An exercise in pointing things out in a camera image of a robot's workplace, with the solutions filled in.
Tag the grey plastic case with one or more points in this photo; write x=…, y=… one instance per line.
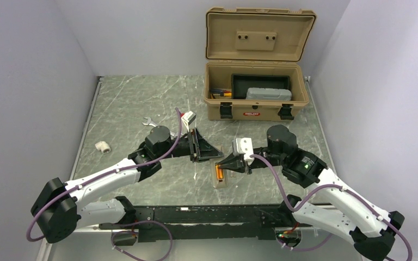
x=268, y=94

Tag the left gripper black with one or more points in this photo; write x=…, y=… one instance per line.
x=202, y=148

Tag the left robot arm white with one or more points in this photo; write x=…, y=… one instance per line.
x=85, y=192

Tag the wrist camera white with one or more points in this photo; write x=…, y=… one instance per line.
x=188, y=118
x=243, y=147

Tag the black tray in toolbox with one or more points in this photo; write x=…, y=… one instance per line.
x=240, y=83

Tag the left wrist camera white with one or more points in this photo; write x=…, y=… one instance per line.
x=188, y=118

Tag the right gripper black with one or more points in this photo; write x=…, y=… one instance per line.
x=233, y=163

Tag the white PVC elbow fitting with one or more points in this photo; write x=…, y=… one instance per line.
x=103, y=147

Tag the silver combination wrench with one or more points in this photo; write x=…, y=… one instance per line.
x=149, y=122

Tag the beige remote control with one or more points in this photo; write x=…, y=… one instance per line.
x=218, y=183

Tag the aluminium frame rail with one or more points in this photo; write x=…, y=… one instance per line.
x=67, y=218

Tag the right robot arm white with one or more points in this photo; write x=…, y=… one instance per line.
x=330, y=204

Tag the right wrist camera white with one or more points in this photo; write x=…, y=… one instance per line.
x=243, y=147

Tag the yellow-handled tools in toolbox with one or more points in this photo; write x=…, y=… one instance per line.
x=221, y=93

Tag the tan plastic toolbox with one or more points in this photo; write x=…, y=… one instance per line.
x=255, y=41

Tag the orange AA battery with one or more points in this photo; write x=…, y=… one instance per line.
x=220, y=173
x=217, y=167

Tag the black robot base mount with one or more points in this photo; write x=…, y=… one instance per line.
x=151, y=231

